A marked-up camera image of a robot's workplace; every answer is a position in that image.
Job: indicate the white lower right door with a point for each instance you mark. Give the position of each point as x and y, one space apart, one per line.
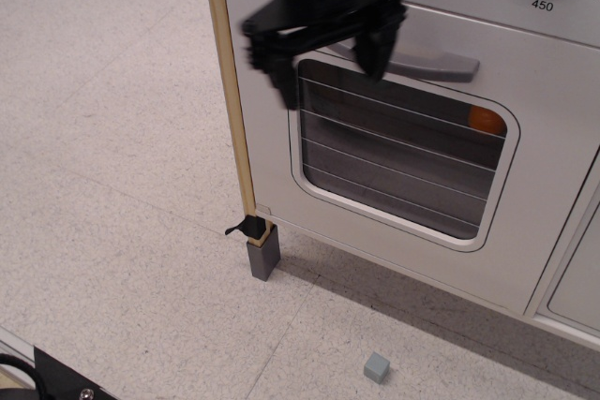
573 294

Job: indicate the wooden corner leg post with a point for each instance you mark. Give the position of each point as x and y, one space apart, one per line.
224 44

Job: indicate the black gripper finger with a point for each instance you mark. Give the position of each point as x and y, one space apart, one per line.
373 47
275 59

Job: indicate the black tape piece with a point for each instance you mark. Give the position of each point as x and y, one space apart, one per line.
251 226

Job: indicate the grey oven door handle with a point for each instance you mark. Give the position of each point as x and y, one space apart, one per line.
420 63

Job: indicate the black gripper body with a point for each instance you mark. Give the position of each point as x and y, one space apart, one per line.
318 23

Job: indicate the white toy oven door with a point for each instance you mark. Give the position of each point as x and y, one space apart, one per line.
403 161

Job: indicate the white toy kitchen cabinet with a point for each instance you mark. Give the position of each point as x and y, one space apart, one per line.
469 137

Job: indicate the small grey cube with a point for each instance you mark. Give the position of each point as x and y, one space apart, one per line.
376 368

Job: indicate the grey leg foot cap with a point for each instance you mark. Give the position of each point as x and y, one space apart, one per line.
264 259

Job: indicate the orange toy carrot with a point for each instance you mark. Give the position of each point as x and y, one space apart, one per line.
486 120

